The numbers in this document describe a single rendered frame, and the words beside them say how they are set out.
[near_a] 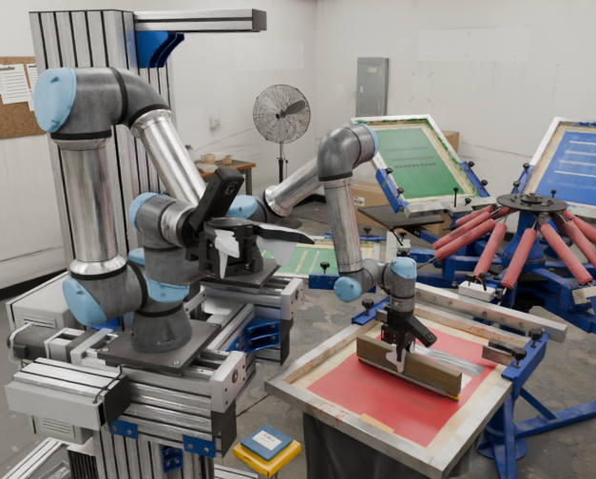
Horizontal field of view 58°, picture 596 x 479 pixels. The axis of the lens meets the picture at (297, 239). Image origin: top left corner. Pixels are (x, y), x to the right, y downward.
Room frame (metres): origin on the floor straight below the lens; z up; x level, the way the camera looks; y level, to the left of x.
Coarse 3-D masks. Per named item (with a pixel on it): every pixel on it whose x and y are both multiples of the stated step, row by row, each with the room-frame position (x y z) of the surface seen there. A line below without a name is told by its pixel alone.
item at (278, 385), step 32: (448, 320) 1.81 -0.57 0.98; (320, 352) 1.56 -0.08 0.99; (288, 384) 1.38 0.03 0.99; (512, 384) 1.39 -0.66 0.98; (320, 416) 1.25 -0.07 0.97; (352, 416) 1.22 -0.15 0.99; (480, 416) 1.22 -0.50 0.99; (384, 448) 1.12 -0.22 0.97; (416, 448) 1.10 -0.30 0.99; (448, 448) 1.10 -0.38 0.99
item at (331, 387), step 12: (444, 336) 1.73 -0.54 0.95; (348, 360) 1.57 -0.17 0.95; (336, 372) 1.50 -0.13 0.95; (348, 372) 1.50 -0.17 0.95; (312, 384) 1.43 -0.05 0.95; (324, 384) 1.43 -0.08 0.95; (336, 384) 1.43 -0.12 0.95; (348, 384) 1.43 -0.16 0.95; (324, 396) 1.37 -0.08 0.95; (336, 396) 1.37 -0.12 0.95; (348, 396) 1.37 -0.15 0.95; (360, 396) 1.37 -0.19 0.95; (372, 396) 1.37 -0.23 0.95; (348, 408) 1.31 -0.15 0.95; (360, 408) 1.31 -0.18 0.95
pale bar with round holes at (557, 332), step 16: (416, 288) 1.97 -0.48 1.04; (432, 288) 1.96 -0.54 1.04; (448, 304) 1.88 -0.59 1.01; (464, 304) 1.84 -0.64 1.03; (480, 304) 1.82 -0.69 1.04; (496, 320) 1.76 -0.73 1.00; (512, 320) 1.73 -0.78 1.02; (528, 320) 1.69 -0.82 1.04; (544, 320) 1.69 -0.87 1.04; (560, 336) 1.62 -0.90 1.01
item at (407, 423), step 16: (448, 352) 1.62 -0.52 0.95; (464, 352) 1.62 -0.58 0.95; (480, 352) 1.62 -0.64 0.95; (464, 384) 1.43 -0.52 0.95; (384, 400) 1.35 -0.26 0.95; (448, 400) 1.35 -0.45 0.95; (464, 400) 1.35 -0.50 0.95; (384, 416) 1.27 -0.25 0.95; (400, 416) 1.27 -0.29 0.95; (416, 416) 1.27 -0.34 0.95; (432, 416) 1.27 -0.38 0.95; (448, 416) 1.27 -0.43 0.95; (400, 432) 1.20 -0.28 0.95; (416, 432) 1.20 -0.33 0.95; (432, 432) 1.20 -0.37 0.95
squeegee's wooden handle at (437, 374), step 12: (360, 336) 1.55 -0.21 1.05; (360, 348) 1.55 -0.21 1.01; (372, 348) 1.52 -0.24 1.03; (384, 348) 1.49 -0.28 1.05; (384, 360) 1.49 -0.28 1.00; (408, 360) 1.43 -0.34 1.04; (420, 360) 1.41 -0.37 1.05; (408, 372) 1.43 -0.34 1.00; (420, 372) 1.40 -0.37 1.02; (432, 372) 1.38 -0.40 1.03; (444, 372) 1.35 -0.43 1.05; (456, 372) 1.34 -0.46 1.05; (432, 384) 1.38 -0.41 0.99; (444, 384) 1.35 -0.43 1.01; (456, 384) 1.33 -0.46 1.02; (456, 396) 1.33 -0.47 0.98
